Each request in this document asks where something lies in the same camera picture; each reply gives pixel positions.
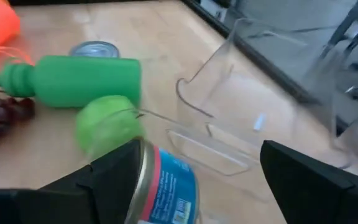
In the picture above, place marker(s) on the light green round fruit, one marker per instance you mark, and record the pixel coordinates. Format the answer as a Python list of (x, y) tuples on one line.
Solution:
[(104, 124)]

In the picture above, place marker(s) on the grey label tin can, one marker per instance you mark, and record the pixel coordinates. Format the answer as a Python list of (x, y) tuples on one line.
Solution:
[(95, 49)]

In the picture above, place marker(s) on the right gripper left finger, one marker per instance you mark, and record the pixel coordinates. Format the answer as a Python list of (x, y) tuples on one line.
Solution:
[(73, 199)]

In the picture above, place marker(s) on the purple grape bunch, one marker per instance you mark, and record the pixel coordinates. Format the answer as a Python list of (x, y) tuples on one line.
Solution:
[(2, 118)]

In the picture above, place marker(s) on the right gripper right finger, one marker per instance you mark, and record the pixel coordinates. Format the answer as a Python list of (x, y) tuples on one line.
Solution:
[(322, 193)]

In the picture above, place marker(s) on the green plastic bottle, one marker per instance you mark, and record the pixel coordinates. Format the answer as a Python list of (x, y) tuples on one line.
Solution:
[(82, 81)]

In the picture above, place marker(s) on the red striped blue tin can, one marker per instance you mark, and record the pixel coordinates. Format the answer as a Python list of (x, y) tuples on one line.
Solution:
[(169, 193)]

